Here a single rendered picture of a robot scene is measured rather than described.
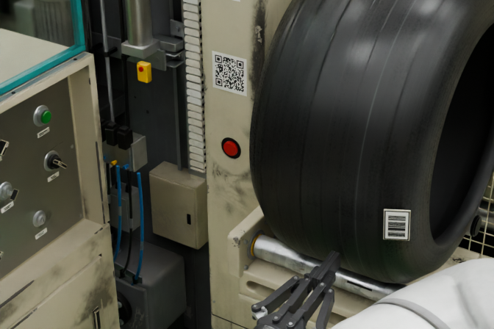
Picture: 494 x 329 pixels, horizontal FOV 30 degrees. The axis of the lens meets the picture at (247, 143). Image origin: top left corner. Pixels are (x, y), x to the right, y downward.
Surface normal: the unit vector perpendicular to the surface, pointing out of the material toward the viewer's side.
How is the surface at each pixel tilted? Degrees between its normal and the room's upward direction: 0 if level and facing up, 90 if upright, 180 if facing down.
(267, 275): 0
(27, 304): 90
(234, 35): 90
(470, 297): 63
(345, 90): 57
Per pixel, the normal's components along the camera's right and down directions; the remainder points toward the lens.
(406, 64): -0.14, -0.22
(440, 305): -0.02, -0.76
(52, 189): 0.85, 0.26
